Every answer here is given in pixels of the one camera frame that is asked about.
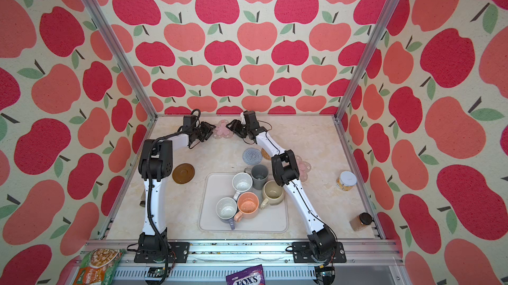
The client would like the green snack bag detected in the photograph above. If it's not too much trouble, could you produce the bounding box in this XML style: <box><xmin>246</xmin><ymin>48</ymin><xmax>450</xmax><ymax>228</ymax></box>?
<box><xmin>73</xmin><ymin>248</ymin><xmax>126</xmax><ymax>285</ymax></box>

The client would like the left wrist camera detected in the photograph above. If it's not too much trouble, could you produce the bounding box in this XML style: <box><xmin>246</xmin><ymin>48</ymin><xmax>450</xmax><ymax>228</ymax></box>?
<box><xmin>181</xmin><ymin>114</ymin><xmax>199</xmax><ymax>132</ymax></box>

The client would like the left aluminium frame post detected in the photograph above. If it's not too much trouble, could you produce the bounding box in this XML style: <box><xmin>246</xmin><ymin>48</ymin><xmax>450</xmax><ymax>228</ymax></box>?
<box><xmin>81</xmin><ymin>0</ymin><xmax>157</xmax><ymax>121</ymax></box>

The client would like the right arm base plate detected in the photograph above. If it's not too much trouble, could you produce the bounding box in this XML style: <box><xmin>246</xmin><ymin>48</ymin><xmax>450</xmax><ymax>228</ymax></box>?
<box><xmin>286</xmin><ymin>241</ymin><xmax>347</xmax><ymax>265</ymax></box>

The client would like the white lid glass jar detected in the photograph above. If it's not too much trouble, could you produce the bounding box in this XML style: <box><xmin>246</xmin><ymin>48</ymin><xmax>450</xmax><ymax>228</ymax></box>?
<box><xmin>336</xmin><ymin>171</ymin><xmax>357</xmax><ymax>191</ymax></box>

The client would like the grey spice bottle lying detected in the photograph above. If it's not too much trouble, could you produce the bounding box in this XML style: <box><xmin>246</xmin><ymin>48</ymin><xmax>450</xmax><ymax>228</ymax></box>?
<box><xmin>140</xmin><ymin>191</ymin><xmax>146</xmax><ymax>207</ymax></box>

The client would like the grey round woven coaster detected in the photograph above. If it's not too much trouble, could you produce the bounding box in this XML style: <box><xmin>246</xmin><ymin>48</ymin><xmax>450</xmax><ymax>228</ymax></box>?
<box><xmin>242</xmin><ymin>148</ymin><xmax>263</xmax><ymax>166</ymax></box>

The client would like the aluminium frame post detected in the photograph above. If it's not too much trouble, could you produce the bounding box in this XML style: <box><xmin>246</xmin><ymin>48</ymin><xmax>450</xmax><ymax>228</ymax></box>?
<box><xmin>81</xmin><ymin>0</ymin><xmax>157</xmax><ymax>121</ymax></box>
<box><xmin>335</xmin><ymin>0</ymin><xmax>415</xmax><ymax>121</ymax></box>

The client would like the tan round rattan coaster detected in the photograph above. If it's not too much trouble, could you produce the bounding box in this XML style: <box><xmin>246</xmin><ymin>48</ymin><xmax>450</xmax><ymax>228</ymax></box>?
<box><xmin>261</xmin><ymin>149</ymin><xmax>271</xmax><ymax>161</ymax></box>

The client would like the orange mug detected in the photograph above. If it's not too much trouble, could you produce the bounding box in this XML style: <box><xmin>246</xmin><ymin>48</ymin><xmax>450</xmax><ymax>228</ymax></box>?
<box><xmin>234</xmin><ymin>192</ymin><xmax>259</xmax><ymax>222</ymax></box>

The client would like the beige mug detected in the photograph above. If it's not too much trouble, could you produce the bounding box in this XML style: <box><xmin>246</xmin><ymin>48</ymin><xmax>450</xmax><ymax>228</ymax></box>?
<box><xmin>259</xmin><ymin>181</ymin><xmax>284</xmax><ymax>209</ymax></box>

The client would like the purple Fox's candy bag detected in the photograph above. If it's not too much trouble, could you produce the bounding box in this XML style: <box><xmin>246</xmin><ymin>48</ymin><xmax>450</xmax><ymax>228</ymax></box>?
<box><xmin>226</xmin><ymin>265</ymin><xmax>265</xmax><ymax>285</ymax></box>

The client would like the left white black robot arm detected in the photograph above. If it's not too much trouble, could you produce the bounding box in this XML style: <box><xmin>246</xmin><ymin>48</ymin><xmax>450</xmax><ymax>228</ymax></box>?
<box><xmin>134</xmin><ymin>109</ymin><xmax>215</xmax><ymax>263</ymax></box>

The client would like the white mug purple handle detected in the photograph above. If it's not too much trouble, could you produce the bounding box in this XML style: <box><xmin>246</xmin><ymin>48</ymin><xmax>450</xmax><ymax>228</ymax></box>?
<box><xmin>216</xmin><ymin>197</ymin><xmax>238</xmax><ymax>230</ymax></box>

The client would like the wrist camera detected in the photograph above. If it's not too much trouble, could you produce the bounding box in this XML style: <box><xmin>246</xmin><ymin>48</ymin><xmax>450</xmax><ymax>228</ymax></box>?
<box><xmin>243</xmin><ymin>111</ymin><xmax>259</xmax><ymax>129</ymax></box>
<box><xmin>181</xmin><ymin>114</ymin><xmax>199</xmax><ymax>132</ymax></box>

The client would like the dark grey mug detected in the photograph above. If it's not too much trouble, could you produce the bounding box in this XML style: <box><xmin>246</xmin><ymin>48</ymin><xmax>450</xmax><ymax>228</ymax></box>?
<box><xmin>244</xmin><ymin>164</ymin><xmax>269</xmax><ymax>190</ymax></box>

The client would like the pink flower coaster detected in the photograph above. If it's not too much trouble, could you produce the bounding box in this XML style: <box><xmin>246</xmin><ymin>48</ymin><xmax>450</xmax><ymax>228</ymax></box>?
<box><xmin>212</xmin><ymin>119</ymin><xmax>234</xmax><ymax>140</ymax></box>
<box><xmin>296</xmin><ymin>155</ymin><xmax>312</xmax><ymax>182</ymax></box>

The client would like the right aluminium frame post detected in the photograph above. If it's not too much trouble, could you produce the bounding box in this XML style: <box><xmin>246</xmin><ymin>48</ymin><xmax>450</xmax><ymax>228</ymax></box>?
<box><xmin>335</xmin><ymin>0</ymin><xmax>415</xmax><ymax>121</ymax></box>

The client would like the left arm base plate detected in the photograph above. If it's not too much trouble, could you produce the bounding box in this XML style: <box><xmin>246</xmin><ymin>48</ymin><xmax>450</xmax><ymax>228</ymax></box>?
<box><xmin>134</xmin><ymin>240</ymin><xmax>190</xmax><ymax>265</ymax></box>

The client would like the white mug upper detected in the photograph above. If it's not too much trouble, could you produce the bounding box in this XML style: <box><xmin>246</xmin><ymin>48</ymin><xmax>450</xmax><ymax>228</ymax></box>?
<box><xmin>232</xmin><ymin>172</ymin><xmax>253</xmax><ymax>201</ymax></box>

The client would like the black lid spice jar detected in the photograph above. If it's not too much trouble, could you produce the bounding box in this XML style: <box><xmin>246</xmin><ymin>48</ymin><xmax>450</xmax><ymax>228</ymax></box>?
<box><xmin>350</xmin><ymin>212</ymin><xmax>373</xmax><ymax>232</ymax></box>

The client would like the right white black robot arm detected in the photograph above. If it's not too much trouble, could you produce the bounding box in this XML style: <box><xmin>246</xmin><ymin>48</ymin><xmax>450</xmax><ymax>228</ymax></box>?
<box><xmin>226</xmin><ymin>111</ymin><xmax>337</xmax><ymax>264</ymax></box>

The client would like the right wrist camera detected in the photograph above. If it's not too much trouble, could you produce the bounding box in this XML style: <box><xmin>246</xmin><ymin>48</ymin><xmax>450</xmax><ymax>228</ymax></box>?
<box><xmin>243</xmin><ymin>111</ymin><xmax>259</xmax><ymax>129</ymax></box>

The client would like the brown round wooden coaster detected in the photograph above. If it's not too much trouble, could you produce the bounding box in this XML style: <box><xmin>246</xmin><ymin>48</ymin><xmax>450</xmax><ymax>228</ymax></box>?
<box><xmin>172</xmin><ymin>163</ymin><xmax>195</xmax><ymax>185</ymax></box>

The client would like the white plastic tray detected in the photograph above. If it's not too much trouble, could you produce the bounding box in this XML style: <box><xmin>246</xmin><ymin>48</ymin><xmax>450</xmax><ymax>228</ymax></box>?
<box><xmin>198</xmin><ymin>172</ymin><xmax>288</xmax><ymax>233</ymax></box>

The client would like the aluminium front rail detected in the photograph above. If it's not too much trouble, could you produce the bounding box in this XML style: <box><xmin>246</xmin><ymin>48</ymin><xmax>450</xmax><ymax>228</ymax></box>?
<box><xmin>67</xmin><ymin>239</ymin><xmax>410</xmax><ymax>285</ymax></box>

